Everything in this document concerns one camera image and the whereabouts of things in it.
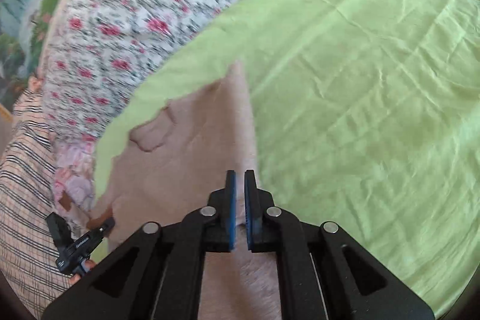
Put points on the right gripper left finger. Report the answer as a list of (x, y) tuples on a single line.
[(157, 272)]

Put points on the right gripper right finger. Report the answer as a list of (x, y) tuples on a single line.
[(323, 272)]

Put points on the beige knit sweater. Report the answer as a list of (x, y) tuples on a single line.
[(169, 167)]

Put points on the left hand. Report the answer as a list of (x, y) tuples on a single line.
[(85, 268)]

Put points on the plaid striped blanket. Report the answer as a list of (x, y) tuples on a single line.
[(28, 252)]

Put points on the pink floral pillow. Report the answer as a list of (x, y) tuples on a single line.
[(73, 186)]

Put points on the light green bed sheet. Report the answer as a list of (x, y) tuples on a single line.
[(366, 113)]

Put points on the floral quilt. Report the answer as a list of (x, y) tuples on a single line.
[(113, 64)]

